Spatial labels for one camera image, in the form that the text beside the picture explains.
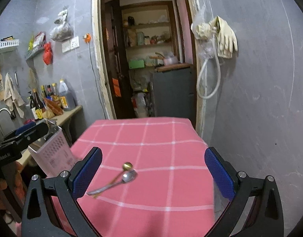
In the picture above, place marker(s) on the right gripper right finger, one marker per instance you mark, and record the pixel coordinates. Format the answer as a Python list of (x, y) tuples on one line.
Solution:
[(265, 217)]

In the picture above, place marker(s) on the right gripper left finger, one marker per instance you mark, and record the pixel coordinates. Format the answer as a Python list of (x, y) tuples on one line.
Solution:
[(40, 217)]

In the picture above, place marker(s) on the gold small spoon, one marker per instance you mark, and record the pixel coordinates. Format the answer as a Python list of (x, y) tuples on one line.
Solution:
[(126, 167)]

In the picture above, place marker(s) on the steel teaspoon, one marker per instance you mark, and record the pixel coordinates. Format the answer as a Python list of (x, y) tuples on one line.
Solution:
[(127, 177)]

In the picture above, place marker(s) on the person left hand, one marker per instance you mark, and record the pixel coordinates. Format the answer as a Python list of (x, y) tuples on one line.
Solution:
[(18, 185)]

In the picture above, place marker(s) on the white perforated utensil holder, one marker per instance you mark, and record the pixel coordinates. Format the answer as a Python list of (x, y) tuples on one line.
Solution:
[(52, 152)]

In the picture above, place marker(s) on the steel faucet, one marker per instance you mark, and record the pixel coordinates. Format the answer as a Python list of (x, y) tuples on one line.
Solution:
[(6, 123)]

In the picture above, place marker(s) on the hanging beige towel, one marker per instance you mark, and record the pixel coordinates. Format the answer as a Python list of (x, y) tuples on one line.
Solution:
[(12, 98)]

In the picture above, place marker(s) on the dark sauce bottle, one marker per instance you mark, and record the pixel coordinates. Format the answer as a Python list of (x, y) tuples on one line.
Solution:
[(40, 109)]

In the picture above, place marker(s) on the large soy sauce jug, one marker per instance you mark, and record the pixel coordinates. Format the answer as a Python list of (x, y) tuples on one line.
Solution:
[(66, 96)]

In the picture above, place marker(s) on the pink checkered tablecloth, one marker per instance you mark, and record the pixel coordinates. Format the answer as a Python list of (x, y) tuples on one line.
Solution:
[(173, 194)]

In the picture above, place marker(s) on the red plastic bag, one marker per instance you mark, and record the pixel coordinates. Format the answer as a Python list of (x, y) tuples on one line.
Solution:
[(47, 56)]

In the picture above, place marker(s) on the clear bag of dried goods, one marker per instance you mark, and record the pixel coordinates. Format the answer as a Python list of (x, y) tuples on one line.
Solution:
[(63, 30)]

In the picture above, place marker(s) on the green box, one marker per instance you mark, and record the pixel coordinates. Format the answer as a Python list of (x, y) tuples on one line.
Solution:
[(136, 64)]

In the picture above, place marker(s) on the dark grey cabinet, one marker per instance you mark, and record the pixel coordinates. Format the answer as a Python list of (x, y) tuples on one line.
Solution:
[(173, 93)]

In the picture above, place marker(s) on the pink pot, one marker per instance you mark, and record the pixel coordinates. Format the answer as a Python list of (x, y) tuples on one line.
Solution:
[(170, 60)]

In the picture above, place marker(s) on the cream rubber gloves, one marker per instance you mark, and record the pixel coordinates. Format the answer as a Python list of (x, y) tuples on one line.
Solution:
[(226, 38)]

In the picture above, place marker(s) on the white wall basket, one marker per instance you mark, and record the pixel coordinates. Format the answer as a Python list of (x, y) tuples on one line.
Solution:
[(9, 45)]

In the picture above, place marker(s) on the grey wall shelf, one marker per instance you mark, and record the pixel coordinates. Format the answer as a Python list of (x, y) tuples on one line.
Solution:
[(34, 51)]

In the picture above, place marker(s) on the white wall socket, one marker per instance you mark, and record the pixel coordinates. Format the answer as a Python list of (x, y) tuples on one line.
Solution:
[(70, 44)]

